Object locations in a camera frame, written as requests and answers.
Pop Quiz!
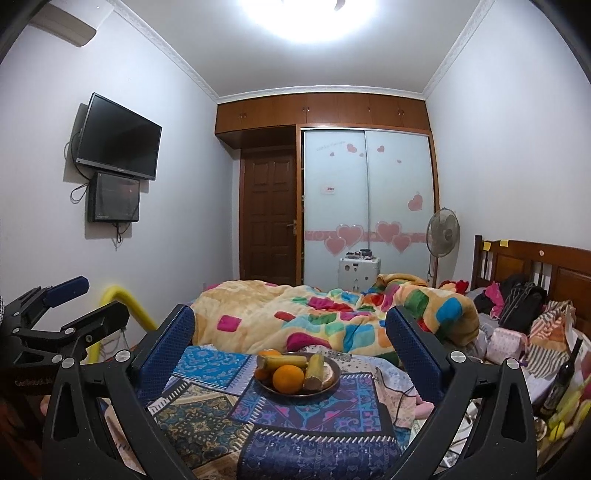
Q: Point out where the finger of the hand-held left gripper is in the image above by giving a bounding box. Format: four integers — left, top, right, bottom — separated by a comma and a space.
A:
9, 302, 131, 365
0, 275, 90, 333

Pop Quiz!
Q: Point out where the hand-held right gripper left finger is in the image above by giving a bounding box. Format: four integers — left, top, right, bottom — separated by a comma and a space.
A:
41, 304, 197, 480

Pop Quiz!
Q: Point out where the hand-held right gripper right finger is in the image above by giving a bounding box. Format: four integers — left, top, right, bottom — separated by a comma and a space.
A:
385, 305, 550, 480

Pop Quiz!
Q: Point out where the yellow sugarcane piece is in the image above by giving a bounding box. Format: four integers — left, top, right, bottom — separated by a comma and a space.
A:
264, 354, 308, 370
302, 353, 326, 393

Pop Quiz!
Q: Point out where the orange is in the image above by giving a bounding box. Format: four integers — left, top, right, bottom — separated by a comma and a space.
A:
272, 364, 305, 394
255, 349, 282, 381

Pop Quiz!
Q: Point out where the brown round plate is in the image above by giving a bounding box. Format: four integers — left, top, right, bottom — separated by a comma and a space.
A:
254, 352, 341, 398

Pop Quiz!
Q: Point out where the red plush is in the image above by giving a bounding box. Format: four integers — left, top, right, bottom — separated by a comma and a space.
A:
438, 278, 471, 296

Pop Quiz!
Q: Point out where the blue patterned cloth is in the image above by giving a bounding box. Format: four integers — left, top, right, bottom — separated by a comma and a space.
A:
99, 344, 416, 480

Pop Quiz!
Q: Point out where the colourful patchwork blanket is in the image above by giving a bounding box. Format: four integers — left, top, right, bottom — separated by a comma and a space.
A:
191, 273, 481, 356

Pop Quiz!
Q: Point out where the white bedside cabinet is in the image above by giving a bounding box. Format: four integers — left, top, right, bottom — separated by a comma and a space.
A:
339, 256, 383, 292

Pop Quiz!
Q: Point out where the pink patterned pouch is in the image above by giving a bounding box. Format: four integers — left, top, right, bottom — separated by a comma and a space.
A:
487, 328, 528, 365

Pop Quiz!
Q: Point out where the magenta garment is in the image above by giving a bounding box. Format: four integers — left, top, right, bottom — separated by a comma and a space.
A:
485, 282, 506, 319

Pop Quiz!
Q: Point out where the small black monitor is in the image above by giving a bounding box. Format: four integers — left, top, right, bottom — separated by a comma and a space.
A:
88, 172, 140, 223

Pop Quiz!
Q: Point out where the standing fan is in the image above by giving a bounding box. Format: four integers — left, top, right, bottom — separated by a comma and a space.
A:
426, 208, 461, 289

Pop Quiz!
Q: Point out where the black backpack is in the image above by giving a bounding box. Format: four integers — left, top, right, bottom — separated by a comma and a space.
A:
499, 274, 548, 333

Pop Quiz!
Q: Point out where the striped bag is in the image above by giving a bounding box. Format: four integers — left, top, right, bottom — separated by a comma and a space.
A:
526, 300, 578, 377

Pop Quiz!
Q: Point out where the dark wine bottle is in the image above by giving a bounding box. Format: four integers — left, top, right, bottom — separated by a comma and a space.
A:
540, 337, 585, 421

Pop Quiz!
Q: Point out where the wooden bed headboard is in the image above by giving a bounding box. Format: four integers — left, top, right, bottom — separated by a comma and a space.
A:
473, 234, 591, 333

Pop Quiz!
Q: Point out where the wardrobe with heart stickers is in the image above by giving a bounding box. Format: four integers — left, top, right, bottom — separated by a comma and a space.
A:
215, 90, 439, 287

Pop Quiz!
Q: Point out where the brown wooden door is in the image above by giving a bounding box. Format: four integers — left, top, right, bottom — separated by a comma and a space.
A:
239, 150, 297, 284

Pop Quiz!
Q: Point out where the yellow green toy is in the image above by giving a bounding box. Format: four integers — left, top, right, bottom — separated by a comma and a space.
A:
547, 369, 591, 444

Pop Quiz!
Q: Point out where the air conditioner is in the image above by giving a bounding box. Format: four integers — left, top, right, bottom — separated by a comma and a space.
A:
28, 2, 98, 47

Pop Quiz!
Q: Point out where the ceiling lamp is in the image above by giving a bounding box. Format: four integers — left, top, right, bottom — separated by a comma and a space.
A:
235, 0, 384, 44

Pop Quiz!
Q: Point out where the black television cable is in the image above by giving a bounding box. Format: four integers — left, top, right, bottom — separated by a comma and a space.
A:
62, 131, 100, 204

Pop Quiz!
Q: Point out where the wall television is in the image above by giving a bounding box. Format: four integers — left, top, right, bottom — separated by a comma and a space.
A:
75, 92, 163, 181

